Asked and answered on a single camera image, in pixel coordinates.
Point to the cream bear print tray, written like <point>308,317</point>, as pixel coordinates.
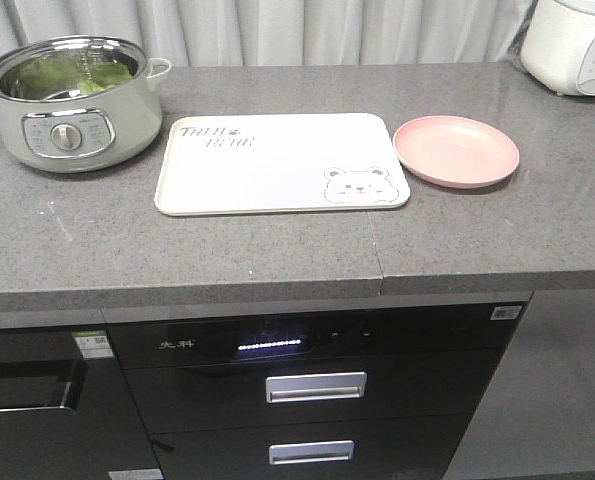
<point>252,164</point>

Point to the pink round plate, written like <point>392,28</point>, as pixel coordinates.
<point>455,152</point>

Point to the green lettuce leaves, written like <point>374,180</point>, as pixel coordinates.
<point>51,75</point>

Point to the black disinfection cabinet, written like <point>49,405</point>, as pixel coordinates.
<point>199,386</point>

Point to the grey curtain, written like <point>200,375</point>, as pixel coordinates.
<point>282,33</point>

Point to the green electric cooking pot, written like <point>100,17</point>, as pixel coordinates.
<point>71,134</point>

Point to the black built-in dishwasher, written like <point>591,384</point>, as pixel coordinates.
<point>65,408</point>

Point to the grey cabinet door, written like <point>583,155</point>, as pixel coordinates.
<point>537,417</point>

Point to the white blender appliance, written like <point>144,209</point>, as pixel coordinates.
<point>558,49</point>

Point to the upper silver drawer handle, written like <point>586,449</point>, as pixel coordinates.
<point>315,387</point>

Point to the silver drawer handle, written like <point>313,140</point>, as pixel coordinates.
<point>311,452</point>
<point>315,387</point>

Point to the lower silver drawer handle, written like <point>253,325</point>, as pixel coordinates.
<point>311,452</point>

